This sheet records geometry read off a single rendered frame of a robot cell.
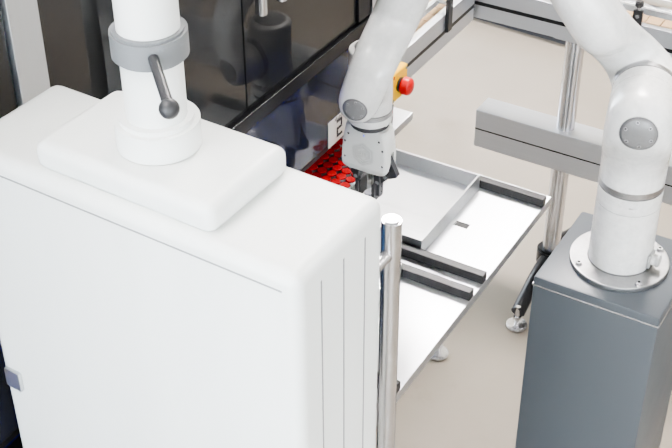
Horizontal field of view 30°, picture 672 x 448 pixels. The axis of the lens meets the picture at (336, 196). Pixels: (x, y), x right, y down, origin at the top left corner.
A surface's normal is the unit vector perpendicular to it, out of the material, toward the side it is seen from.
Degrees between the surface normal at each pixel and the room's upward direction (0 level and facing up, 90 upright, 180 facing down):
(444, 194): 0
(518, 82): 0
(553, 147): 90
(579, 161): 90
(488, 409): 0
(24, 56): 90
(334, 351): 90
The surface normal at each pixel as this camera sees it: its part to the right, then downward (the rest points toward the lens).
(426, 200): 0.00, -0.82
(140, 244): -0.54, 0.49
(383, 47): 0.04, -0.11
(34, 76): 0.86, 0.29
